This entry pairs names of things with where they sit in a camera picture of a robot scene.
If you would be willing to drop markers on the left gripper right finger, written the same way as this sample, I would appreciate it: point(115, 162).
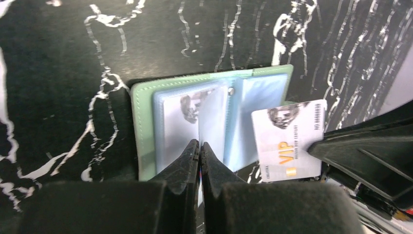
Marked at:
point(233, 206)

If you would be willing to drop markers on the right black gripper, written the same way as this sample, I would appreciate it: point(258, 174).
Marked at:
point(377, 153)

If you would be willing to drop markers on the silver VIP card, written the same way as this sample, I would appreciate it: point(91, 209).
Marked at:
point(284, 134)

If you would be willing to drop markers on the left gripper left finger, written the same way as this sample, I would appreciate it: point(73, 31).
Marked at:
point(166, 204)

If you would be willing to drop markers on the mint green card holder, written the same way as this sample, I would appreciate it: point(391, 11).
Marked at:
point(248, 91)

